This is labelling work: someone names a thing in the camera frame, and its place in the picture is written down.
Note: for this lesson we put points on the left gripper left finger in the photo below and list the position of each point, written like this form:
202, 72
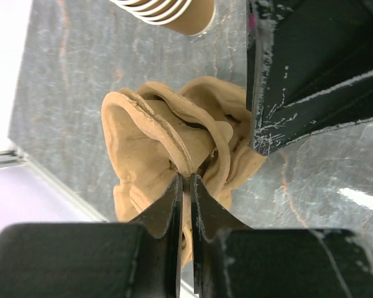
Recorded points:
140, 258

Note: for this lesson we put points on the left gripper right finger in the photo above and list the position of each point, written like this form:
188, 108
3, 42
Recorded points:
231, 259

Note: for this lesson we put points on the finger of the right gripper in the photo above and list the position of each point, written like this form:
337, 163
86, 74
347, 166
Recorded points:
309, 69

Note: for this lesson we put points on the cardboard cup carrier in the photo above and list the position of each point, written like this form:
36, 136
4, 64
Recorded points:
151, 135
220, 107

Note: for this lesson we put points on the stack of paper cups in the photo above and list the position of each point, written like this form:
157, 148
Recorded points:
187, 17

